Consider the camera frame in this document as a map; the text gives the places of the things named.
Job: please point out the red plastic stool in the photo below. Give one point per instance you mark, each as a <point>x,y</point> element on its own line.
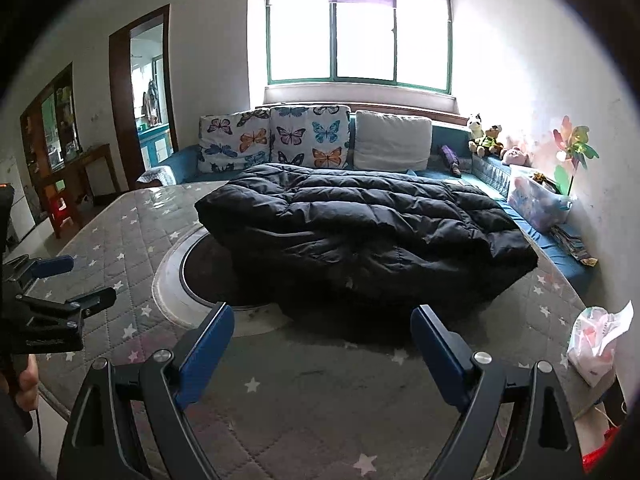
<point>62,210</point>

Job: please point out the white lace sofa cover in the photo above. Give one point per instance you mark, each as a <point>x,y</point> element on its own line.
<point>155,176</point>

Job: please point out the white plastic bag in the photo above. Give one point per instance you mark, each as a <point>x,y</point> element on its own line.
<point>597,345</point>

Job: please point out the green framed window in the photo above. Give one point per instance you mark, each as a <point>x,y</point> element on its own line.
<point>360,40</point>

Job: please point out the wooden display cabinet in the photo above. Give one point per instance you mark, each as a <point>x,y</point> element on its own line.
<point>32,135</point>

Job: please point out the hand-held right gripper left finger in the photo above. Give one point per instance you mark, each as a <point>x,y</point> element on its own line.
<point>205,355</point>

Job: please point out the colourful pinwheel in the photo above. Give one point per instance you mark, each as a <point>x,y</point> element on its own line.
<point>575,147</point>

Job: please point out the black down jacket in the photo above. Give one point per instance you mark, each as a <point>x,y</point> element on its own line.
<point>350,220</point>

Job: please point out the red bag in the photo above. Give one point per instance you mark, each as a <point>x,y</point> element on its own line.
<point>600,452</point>

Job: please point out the pink plush toy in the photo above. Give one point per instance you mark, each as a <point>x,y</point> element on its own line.
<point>516,156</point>

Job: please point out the white panda plush toy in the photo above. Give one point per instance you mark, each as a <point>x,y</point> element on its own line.
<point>477,132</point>

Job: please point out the white pillow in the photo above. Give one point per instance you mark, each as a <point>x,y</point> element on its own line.
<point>392,140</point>

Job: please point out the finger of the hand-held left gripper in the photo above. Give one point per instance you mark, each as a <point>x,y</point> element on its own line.
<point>52,266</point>
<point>95,301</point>

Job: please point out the person's left hand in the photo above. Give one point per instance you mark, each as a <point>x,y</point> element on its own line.
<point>27,385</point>

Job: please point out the round glass turntable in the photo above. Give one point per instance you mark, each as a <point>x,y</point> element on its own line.
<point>170,280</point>

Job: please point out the clear plastic storage box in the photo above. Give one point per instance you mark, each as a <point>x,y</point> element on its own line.
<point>537,202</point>

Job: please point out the purple folded umbrella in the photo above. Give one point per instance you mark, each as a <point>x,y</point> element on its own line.
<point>450,160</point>

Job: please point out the blue kitchen cabinet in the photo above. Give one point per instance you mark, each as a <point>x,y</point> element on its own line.
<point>156,149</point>

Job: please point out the dark wooden door frame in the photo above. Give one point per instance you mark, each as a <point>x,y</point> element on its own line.
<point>120,100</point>

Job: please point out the butterfly print cushion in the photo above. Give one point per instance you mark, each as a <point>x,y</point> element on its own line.
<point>235,142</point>
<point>310,135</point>

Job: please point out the stack of magazines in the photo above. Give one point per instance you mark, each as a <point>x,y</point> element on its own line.
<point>572,245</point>

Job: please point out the hanging clothes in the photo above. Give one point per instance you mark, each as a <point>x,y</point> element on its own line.
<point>151,102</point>

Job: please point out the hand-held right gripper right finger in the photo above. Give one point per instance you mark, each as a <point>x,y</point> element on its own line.
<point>440,355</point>

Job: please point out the wooden side table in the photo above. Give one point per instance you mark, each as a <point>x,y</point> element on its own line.
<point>95,155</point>

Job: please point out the white refrigerator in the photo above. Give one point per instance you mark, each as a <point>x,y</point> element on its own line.
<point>17,200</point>

